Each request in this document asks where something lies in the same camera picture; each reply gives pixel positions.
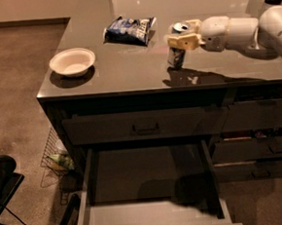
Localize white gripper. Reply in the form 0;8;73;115
167;16;229;52

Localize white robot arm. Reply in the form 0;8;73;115
165;5;282;59

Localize closed top left drawer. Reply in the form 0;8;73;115
62;107;228;145

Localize grey counter cabinet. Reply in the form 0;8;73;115
37;0;282;182

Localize top right drawer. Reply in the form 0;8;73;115
223;98;282;132

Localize middle right drawer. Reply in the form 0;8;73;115
212;136;282;164

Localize open grey middle drawer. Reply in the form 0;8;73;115
77;142;243;225

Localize blue chip bag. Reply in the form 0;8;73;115
103;17;157;47

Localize white paper bowl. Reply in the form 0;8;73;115
50;48;96;78

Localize green bag in basket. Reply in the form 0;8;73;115
48;153;74;171

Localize black top drawer handle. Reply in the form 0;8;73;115
131;123;159;135

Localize wire basket on floor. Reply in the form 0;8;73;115
40;129;70;188

